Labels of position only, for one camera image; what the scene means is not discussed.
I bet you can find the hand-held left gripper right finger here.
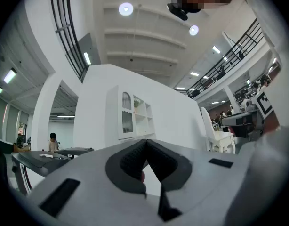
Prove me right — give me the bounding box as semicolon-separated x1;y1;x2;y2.
146;139;193;222

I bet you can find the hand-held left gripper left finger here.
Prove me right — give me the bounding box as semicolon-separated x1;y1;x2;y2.
105;139;149;195

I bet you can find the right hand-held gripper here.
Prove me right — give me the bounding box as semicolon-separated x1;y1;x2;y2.
221;90;274;132

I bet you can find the white cabinet glass door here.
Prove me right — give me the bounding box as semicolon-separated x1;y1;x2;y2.
120;91;135;134

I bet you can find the person's right forearm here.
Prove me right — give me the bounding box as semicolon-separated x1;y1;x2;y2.
264;111;281;134

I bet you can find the white desk shelf unit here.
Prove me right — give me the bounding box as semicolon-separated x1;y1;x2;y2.
106;85;157;141

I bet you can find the person's white sweatshirt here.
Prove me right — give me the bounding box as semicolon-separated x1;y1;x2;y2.
225;0;289;226

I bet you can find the black balcony railing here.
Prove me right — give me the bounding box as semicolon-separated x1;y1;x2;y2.
49;0;88;82
186;18;265;99

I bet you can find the white black mobile robot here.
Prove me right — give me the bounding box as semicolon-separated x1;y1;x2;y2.
11;150;72;195

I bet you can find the round ceiling lamp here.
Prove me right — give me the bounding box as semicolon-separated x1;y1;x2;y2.
118;2;134;16
189;24;200;36

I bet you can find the black head camera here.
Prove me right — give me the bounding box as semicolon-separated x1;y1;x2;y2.
167;3;189;21

